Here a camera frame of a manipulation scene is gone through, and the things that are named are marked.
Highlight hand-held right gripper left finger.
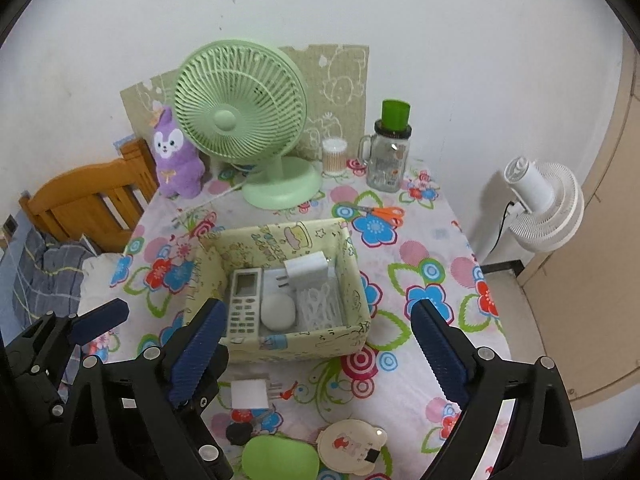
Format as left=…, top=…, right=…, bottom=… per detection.
left=67, top=300, right=229, bottom=480

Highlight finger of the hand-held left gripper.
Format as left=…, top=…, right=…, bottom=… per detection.
left=10, top=298, right=130, bottom=386
left=175, top=347, right=236, bottom=480

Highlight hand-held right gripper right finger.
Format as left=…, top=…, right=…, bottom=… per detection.
left=411, top=299, right=586, bottom=480

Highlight small black round object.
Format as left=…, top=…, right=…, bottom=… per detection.
left=225, top=422, right=253, bottom=446

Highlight white power adapter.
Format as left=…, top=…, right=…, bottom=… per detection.
left=230, top=377, right=281, bottom=409
left=274, top=252, right=331, bottom=293

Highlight white remote control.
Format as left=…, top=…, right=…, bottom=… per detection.
left=225, top=268, right=264, bottom=339

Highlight green rounded case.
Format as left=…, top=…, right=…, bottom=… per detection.
left=241, top=435, right=321, bottom=480

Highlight white round case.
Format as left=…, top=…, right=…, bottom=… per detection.
left=261, top=294, right=297, bottom=332

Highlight cartoon print storage box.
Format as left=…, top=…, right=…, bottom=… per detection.
left=182, top=217, right=372, bottom=365

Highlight clear box of white picks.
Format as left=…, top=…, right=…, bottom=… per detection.
left=295, top=280, right=346, bottom=331

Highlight cream round cartoon mirror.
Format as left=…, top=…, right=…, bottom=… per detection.
left=316, top=418, right=390, bottom=475

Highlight grey plaid blanket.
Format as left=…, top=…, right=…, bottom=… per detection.
left=0, top=230, right=93, bottom=331

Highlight floral tablecloth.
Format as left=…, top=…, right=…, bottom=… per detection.
left=75, top=157, right=513, bottom=480

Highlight beige door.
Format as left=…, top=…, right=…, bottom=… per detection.
left=515, top=50, right=640, bottom=411

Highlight purple plush bunny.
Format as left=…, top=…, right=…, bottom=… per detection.
left=150, top=106, right=205, bottom=199

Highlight white floor fan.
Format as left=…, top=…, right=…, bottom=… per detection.
left=502, top=156, right=585, bottom=251

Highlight glass mug jar green lid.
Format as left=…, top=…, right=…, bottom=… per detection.
left=359, top=100, right=415, bottom=192

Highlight cotton swab container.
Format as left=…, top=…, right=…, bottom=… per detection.
left=321, top=137, right=348, bottom=177

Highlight green desk fan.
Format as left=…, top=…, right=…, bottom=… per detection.
left=172, top=38, right=323, bottom=209

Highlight cartoon print cardboard sheet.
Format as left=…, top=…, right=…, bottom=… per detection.
left=120, top=44, right=371, bottom=181

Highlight orange handled scissors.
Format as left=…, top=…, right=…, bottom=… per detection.
left=352, top=204, right=405, bottom=227

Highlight black power cord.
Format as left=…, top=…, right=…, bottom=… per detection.
left=484, top=200, right=516, bottom=256

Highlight white fan cord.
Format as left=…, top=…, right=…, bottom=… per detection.
left=172, top=180, right=261, bottom=221

